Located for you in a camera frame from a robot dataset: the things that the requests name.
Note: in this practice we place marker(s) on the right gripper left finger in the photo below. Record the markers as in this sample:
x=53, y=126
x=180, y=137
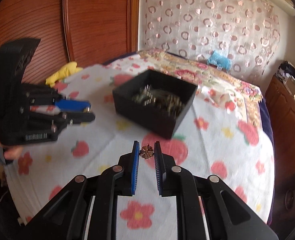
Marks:
x=135, y=166

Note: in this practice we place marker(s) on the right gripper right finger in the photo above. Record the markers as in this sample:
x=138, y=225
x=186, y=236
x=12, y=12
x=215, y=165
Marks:
x=159, y=166

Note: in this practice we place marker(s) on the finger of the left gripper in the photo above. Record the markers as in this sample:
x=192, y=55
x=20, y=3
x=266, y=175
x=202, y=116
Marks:
x=69, y=105
x=75, y=118

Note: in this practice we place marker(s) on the bronze flower brooch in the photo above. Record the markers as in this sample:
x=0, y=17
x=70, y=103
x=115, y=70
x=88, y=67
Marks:
x=146, y=152

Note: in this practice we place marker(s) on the black storage box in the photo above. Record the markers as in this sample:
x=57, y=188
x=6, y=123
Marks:
x=155, y=101

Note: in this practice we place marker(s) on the person's left hand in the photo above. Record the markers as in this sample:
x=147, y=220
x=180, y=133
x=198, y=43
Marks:
x=12, y=152

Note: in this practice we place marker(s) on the yellow plush toy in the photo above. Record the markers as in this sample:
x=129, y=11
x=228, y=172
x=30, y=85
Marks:
x=67, y=70

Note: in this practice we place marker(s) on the strawberry print white sheet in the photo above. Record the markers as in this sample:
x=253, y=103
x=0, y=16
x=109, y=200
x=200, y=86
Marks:
x=217, y=183

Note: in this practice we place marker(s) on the wooden wardrobe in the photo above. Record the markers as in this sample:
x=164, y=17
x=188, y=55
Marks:
x=84, y=31

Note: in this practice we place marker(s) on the floral bed cover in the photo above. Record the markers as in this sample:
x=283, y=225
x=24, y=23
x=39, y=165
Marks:
x=214, y=85

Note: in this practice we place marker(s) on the blue fluffy object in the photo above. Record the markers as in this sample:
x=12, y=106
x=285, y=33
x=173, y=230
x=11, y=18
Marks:
x=219, y=61

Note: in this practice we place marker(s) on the wooden side cabinet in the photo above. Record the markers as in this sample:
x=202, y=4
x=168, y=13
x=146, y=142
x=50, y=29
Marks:
x=281, y=107

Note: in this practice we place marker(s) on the pink circle sheer curtain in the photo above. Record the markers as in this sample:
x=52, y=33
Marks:
x=246, y=32

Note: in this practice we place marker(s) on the cabinet top clutter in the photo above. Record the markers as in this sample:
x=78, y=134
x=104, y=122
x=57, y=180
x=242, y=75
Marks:
x=286, y=74

